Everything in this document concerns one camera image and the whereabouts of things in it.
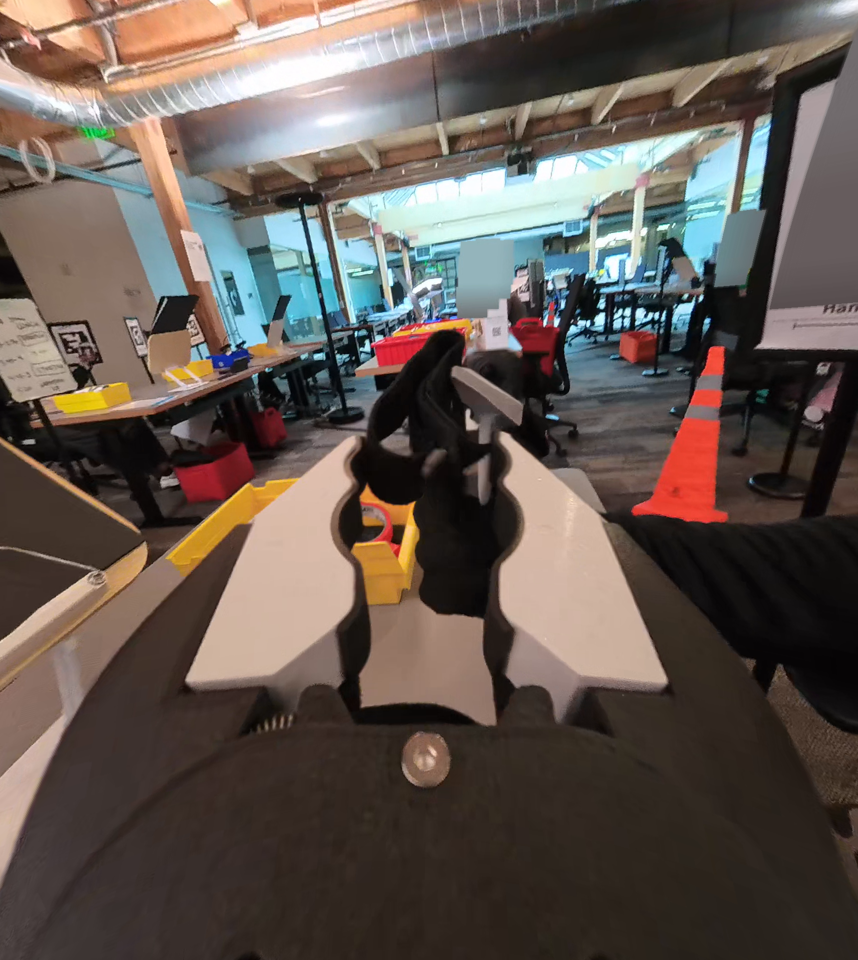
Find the red plastic bin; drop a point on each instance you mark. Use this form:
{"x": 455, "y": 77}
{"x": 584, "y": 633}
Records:
{"x": 422, "y": 345}
{"x": 216, "y": 473}

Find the silver ceiling duct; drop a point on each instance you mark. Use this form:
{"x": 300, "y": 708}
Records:
{"x": 249, "y": 68}

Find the orange traffic cone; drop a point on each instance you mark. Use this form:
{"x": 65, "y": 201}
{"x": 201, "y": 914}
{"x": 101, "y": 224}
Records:
{"x": 687, "y": 465}

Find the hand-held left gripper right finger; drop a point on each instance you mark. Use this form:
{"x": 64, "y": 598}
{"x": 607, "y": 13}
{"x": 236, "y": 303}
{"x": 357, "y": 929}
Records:
{"x": 579, "y": 600}

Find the black framed tag sign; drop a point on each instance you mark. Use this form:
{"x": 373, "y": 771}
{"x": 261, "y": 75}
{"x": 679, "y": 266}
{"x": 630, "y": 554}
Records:
{"x": 849, "y": 165}

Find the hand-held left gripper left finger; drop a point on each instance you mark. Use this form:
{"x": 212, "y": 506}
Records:
{"x": 272, "y": 600}

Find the small yellow bin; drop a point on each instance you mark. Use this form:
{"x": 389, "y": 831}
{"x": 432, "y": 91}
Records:
{"x": 92, "y": 399}

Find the person's right forearm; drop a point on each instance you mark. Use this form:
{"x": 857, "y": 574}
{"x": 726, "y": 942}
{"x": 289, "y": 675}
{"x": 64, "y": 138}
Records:
{"x": 774, "y": 585}

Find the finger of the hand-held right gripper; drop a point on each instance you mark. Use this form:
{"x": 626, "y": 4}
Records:
{"x": 486, "y": 398}

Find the long wooden desk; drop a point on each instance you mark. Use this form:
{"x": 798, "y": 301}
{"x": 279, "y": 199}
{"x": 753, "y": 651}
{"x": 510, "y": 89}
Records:
{"x": 174, "y": 398}

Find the whiteboard with writing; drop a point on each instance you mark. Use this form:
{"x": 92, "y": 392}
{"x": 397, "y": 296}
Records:
{"x": 17, "y": 348}

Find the green exit sign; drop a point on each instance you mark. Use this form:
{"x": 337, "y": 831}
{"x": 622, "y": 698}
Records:
{"x": 95, "y": 132}

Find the wooden board with black mat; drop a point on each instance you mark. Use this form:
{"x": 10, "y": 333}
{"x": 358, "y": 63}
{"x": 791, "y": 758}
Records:
{"x": 24, "y": 525}

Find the yellow plastic bin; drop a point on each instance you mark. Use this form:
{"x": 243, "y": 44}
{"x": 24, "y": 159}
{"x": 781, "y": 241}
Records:
{"x": 249, "y": 518}

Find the black round-top pole stand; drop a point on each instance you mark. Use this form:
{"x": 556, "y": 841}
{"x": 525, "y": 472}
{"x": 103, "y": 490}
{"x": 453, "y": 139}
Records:
{"x": 317, "y": 300}

